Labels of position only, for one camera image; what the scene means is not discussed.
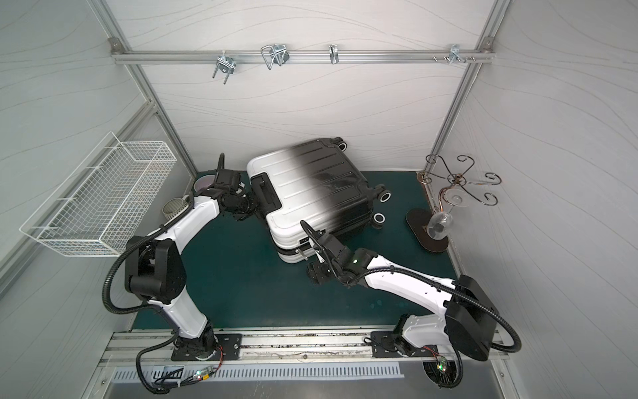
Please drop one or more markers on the green table mat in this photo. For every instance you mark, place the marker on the green table mat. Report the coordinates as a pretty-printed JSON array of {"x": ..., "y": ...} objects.
[{"x": 237, "y": 280}]

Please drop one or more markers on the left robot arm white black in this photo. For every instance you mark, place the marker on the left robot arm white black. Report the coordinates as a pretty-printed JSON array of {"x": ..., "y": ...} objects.
[{"x": 156, "y": 275}]

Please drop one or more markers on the metal hook clamp right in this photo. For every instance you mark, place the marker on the metal hook clamp right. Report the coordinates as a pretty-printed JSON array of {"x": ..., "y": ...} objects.
[{"x": 454, "y": 55}]

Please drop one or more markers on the aluminium cross rail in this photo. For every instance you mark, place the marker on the aluminium cross rail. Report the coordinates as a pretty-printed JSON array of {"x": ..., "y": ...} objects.
[{"x": 484, "y": 54}]

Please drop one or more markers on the metal hook clamp left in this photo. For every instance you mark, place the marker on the metal hook clamp left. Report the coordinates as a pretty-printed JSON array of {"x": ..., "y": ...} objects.
[{"x": 225, "y": 66}]

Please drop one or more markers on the small metal hook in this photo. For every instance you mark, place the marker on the small metal hook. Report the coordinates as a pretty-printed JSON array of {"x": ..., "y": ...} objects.
[{"x": 333, "y": 54}]

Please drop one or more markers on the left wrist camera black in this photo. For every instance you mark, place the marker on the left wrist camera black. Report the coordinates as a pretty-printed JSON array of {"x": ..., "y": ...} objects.
[{"x": 226, "y": 181}]

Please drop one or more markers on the metal hook clamp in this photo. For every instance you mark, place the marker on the metal hook clamp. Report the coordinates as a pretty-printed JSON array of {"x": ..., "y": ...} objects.
[
  {"x": 274, "y": 54},
  {"x": 225, "y": 66},
  {"x": 454, "y": 55}
]

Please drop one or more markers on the striped ceramic mug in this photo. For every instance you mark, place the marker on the striped ceramic mug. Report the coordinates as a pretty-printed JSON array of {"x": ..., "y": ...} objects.
[{"x": 174, "y": 207}]

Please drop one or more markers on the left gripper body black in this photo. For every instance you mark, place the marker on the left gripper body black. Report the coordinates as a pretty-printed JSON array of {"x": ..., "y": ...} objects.
[{"x": 246, "y": 204}]

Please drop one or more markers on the clear wine glass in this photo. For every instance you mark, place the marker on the clear wine glass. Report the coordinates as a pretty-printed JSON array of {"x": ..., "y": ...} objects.
[{"x": 442, "y": 222}]

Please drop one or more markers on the metal scroll glass stand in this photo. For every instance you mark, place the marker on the metal scroll glass stand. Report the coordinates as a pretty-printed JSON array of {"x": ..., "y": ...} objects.
[{"x": 436, "y": 167}]

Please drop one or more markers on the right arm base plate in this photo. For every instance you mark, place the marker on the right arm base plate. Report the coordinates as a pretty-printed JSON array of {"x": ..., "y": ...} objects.
[{"x": 385, "y": 344}]

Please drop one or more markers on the white and black hardshell suitcase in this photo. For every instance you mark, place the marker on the white and black hardshell suitcase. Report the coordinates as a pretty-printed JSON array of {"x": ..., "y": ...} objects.
[{"x": 316, "y": 182}]

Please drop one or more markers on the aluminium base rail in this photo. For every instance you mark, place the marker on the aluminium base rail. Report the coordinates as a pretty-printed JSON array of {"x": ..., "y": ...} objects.
[{"x": 260, "y": 345}]

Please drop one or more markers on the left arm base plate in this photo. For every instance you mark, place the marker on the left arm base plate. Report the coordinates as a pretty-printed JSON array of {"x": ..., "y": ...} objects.
[{"x": 227, "y": 346}]

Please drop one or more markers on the purple ceramic bowl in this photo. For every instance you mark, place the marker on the purple ceramic bowl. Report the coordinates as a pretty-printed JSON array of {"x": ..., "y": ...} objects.
[{"x": 203, "y": 183}]

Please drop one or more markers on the white wire basket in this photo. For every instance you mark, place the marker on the white wire basket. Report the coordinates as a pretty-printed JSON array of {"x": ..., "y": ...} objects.
[{"x": 101, "y": 204}]

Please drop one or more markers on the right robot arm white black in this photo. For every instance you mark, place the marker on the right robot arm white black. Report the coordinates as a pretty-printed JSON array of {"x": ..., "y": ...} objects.
[{"x": 460, "y": 312}]

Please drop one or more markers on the white slotted cable duct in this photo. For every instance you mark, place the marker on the white slotted cable duct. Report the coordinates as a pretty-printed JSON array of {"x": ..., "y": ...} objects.
[{"x": 339, "y": 371}]

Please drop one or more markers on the metal hook clamp middle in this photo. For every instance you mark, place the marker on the metal hook clamp middle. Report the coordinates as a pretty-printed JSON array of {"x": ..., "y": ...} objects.
[{"x": 274, "y": 54}]

